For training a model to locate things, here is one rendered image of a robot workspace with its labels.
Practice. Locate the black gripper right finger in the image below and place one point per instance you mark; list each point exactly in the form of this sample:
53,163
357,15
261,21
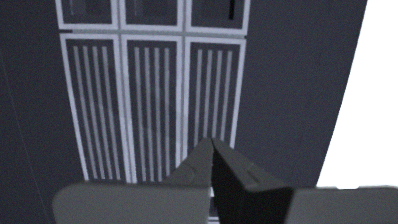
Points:
246,194

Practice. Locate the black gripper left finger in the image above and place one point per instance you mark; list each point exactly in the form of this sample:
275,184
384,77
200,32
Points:
98,202

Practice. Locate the black server rack frame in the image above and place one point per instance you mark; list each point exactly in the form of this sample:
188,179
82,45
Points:
298,59

